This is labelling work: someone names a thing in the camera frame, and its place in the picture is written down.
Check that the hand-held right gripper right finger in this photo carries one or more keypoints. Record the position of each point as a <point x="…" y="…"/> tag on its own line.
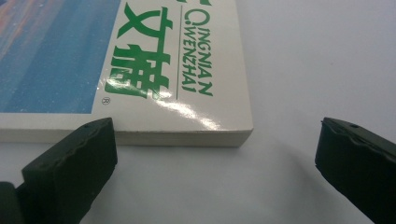
<point x="364" y="174"/>

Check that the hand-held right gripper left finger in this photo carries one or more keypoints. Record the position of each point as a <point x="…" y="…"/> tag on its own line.
<point x="71" y="177"/>

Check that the white book with blue picture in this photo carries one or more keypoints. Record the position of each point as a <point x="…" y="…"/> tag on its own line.
<point x="202" y="62"/>

